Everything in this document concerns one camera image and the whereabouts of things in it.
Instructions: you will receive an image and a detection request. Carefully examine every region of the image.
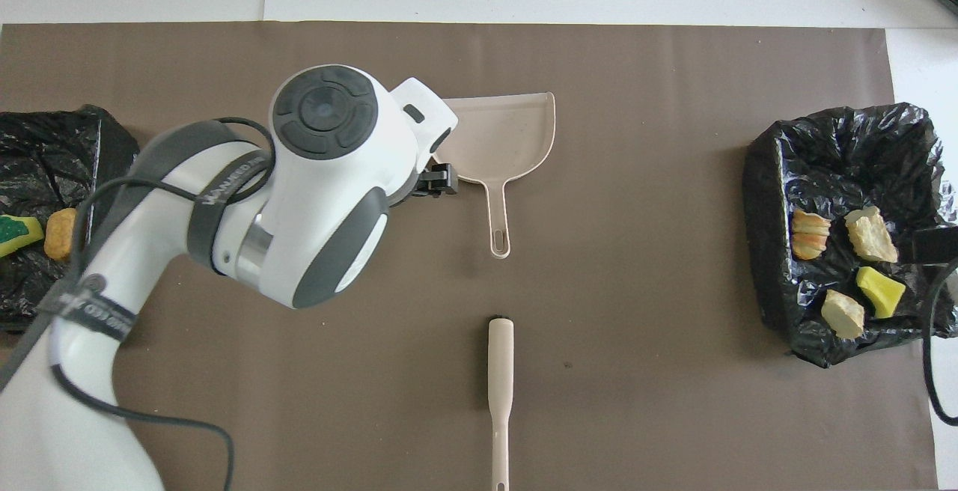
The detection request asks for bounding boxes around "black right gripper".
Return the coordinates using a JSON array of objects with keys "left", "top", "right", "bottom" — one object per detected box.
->
[{"left": 912, "top": 226, "right": 958, "bottom": 265}]

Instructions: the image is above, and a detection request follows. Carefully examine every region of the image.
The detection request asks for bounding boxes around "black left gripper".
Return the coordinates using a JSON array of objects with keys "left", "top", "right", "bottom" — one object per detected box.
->
[{"left": 410, "top": 163, "right": 459, "bottom": 198}]

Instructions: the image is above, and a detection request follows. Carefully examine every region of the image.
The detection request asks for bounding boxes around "pale beige foam chunk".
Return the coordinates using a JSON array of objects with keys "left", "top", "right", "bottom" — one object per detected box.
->
[
  {"left": 821, "top": 289, "right": 866, "bottom": 340},
  {"left": 845, "top": 205, "right": 900, "bottom": 264}
]

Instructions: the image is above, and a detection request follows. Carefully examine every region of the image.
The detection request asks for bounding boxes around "yellow sponge piece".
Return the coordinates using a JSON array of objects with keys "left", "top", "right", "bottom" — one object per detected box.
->
[
  {"left": 0, "top": 214, "right": 46, "bottom": 259},
  {"left": 855, "top": 266, "right": 907, "bottom": 320}
]

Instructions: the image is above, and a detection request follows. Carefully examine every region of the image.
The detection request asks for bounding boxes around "beige plastic dustpan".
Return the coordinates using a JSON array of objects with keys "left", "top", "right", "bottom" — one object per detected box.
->
[{"left": 431, "top": 91, "right": 557, "bottom": 260}]

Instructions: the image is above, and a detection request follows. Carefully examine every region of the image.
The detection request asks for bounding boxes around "beige foam chunk orange striped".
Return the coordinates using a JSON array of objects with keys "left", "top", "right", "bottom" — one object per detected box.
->
[{"left": 792, "top": 210, "right": 833, "bottom": 261}]

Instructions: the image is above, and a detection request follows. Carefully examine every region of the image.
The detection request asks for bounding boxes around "beige hand brush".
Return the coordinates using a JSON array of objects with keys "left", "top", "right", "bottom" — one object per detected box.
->
[{"left": 487, "top": 317, "right": 516, "bottom": 491}]

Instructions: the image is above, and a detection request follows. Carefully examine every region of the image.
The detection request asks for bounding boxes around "brown sponge lump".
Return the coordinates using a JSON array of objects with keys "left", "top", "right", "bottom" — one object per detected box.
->
[{"left": 43, "top": 207, "right": 79, "bottom": 261}]

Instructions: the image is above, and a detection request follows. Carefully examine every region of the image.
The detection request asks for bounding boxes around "black bag lined bin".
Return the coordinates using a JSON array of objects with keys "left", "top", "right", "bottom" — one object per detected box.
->
[
  {"left": 742, "top": 102, "right": 958, "bottom": 370},
  {"left": 0, "top": 104, "right": 142, "bottom": 331}
]

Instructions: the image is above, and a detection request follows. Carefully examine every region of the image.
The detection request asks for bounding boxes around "brown paper mat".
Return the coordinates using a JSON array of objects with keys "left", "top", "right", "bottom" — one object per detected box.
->
[{"left": 0, "top": 22, "right": 940, "bottom": 491}]

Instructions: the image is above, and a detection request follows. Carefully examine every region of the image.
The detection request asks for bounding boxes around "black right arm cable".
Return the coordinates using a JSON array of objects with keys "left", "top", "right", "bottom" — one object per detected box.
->
[{"left": 922, "top": 259, "right": 958, "bottom": 427}]

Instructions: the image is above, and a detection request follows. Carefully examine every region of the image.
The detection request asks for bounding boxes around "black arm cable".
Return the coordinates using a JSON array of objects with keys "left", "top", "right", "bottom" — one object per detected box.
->
[
  {"left": 0, "top": 117, "right": 278, "bottom": 491},
  {"left": 922, "top": 259, "right": 958, "bottom": 427}
]

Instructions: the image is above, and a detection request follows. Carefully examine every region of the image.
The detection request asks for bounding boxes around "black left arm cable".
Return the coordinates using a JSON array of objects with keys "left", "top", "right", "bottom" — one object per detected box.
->
[{"left": 0, "top": 117, "right": 278, "bottom": 491}]

